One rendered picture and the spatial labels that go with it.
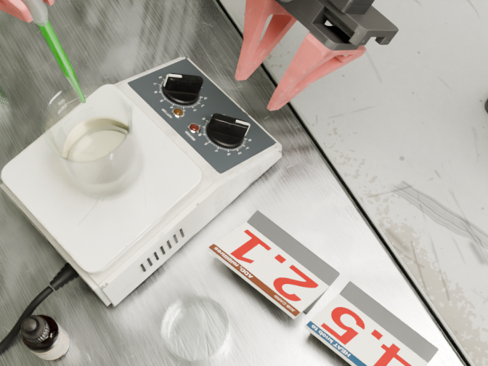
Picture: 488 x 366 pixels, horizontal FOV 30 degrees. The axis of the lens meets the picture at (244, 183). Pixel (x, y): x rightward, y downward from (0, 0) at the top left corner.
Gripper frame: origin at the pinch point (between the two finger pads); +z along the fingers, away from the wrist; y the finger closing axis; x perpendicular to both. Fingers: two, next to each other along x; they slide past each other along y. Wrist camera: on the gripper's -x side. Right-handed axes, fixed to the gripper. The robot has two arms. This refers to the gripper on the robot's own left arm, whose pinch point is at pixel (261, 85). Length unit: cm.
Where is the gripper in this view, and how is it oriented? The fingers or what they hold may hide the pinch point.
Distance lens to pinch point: 68.4
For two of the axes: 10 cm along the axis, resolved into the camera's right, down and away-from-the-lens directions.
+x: 5.1, -1.4, 8.5
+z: -5.3, 7.3, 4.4
